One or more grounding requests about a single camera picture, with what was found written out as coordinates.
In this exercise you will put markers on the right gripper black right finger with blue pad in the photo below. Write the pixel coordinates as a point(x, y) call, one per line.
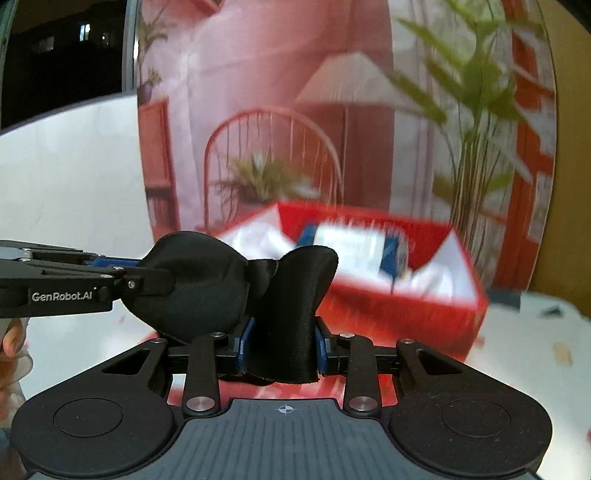
point(352, 357)

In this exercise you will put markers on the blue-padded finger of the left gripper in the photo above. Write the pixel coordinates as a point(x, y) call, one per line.
point(104, 262)

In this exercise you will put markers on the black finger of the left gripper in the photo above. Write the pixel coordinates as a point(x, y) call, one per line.
point(139, 281)

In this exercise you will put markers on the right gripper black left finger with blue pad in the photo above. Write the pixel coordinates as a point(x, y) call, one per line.
point(209, 355)

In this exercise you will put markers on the black eye mask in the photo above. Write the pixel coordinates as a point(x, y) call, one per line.
point(197, 285)

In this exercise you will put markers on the blue white tissue pack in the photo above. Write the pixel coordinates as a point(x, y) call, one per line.
point(366, 254)

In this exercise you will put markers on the living room backdrop poster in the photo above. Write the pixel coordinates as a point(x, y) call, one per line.
point(436, 110)

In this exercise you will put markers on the person's hand at left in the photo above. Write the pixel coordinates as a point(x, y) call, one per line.
point(16, 363)

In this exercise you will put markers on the white board at left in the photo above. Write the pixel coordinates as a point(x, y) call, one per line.
point(74, 179)

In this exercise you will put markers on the red strawberry cardboard box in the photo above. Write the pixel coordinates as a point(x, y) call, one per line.
point(439, 301)

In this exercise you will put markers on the white cartoon print tablecloth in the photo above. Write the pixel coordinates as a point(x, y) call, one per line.
point(533, 342)

